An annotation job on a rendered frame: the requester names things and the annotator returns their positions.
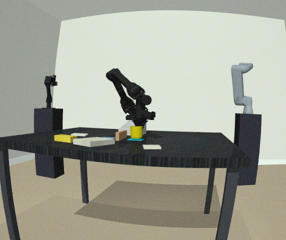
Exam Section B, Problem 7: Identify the tan wooden bar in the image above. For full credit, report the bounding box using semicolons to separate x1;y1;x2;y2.
115;130;127;141

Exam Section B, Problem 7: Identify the pale cream flat rectangular slab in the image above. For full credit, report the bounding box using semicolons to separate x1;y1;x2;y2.
73;137;115;147

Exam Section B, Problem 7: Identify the yellow rectangular block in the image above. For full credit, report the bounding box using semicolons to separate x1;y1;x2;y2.
54;134;78;143

